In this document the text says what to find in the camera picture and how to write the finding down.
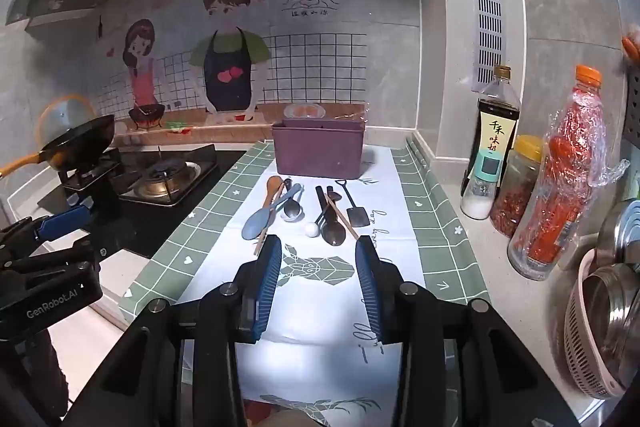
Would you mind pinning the wooden spoon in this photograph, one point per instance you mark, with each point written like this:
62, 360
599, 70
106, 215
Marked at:
274, 188

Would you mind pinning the chili flake jar yellow lid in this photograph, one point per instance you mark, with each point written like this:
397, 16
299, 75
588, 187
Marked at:
515, 199

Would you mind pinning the glass lid orange rim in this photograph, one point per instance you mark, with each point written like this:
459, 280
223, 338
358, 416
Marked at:
59, 113

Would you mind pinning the salt shaker teal lid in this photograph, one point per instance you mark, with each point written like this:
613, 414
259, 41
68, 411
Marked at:
477, 205

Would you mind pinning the green checkered printed cloth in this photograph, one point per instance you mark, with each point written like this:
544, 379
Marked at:
320, 312

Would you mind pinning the soy sauce bottle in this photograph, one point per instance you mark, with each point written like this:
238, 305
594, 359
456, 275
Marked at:
496, 117

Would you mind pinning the steel bowl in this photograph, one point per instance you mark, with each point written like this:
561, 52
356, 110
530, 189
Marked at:
615, 322

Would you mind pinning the gas stove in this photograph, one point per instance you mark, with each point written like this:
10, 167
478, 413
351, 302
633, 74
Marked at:
150, 219

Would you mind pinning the black perforated rack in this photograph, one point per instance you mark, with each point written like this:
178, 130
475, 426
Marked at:
634, 107

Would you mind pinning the white vent grille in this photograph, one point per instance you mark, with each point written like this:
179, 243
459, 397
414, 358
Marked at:
487, 22

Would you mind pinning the wrapped red bottle orange cap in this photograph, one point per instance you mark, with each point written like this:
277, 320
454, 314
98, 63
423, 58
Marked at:
555, 207

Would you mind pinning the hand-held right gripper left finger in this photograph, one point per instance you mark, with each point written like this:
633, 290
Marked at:
266, 287

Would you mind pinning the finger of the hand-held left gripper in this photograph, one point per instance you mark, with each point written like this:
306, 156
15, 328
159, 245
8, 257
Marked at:
65, 221
65, 257

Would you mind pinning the orange hanging item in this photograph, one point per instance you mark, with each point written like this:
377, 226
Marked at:
632, 44

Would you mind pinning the black shovel spatula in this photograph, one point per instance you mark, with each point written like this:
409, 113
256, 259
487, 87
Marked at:
357, 214

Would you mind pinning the brown tray with utensils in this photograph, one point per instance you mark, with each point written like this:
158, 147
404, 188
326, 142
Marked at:
317, 149

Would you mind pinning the steel pot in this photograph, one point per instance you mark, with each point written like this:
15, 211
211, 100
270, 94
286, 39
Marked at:
617, 229

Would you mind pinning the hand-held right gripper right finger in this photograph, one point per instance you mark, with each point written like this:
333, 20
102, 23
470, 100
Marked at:
369, 292

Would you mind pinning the cartoon wall poster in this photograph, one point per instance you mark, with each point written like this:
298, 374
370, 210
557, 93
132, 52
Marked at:
310, 57

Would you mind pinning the pink colander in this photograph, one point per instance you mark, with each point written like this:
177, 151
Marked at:
575, 332

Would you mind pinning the blue plastic spoon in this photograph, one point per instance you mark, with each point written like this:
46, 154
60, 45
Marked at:
257, 223

